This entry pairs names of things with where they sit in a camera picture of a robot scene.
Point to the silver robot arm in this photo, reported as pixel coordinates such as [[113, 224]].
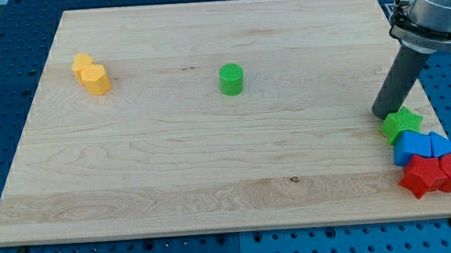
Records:
[[422, 25]]

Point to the wooden board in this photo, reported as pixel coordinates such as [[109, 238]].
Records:
[[164, 153]]

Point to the green cylinder block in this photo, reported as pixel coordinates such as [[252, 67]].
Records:
[[231, 79]]

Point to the yellow hexagon block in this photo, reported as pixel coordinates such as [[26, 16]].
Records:
[[95, 79]]

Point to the yellow heart block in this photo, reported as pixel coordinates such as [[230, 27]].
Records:
[[80, 61]]

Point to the green star block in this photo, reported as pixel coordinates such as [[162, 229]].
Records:
[[396, 123]]

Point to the blue cube block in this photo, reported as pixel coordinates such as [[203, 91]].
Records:
[[409, 144]]

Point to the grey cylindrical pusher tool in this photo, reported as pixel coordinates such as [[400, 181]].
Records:
[[402, 76]]

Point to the red star block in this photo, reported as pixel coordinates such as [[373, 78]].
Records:
[[422, 175]]

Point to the blue triangle block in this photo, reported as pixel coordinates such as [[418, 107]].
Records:
[[440, 145]]

